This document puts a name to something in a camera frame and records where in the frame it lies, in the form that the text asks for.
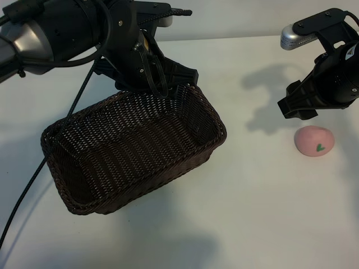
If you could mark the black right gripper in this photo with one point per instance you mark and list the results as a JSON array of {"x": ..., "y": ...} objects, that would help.
[{"x": 336, "y": 81}]

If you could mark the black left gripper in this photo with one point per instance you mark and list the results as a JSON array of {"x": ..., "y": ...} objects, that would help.
[{"x": 134, "y": 56}]

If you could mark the pink peach with green mark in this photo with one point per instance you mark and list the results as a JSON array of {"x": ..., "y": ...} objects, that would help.
[{"x": 308, "y": 140}]

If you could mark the dark brown wicker basket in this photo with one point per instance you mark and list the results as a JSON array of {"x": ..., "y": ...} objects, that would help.
[{"x": 126, "y": 140}]

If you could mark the black and silver left robot arm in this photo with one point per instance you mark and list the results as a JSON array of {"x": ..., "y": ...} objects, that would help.
[{"x": 70, "y": 28}]

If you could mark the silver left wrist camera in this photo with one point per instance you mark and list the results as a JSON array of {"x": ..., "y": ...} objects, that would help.
[{"x": 165, "y": 22}]

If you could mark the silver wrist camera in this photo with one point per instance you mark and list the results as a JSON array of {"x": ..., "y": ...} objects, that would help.
[
  {"x": 291, "y": 37},
  {"x": 165, "y": 22}
]

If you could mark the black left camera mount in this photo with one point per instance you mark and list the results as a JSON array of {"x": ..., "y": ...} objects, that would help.
[{"x": 151, "y": 9}]

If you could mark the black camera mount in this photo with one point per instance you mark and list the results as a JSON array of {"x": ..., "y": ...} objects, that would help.
[
  {"x": 322, "y": 23},
  {"x": 151, "y": 9}
]

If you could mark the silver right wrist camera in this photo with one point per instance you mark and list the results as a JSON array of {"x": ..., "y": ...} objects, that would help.
[{"x": 291, "y": 37}]

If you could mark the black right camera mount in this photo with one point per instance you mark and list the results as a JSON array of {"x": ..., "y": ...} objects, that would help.
[{"x": 322, "y": 23}]

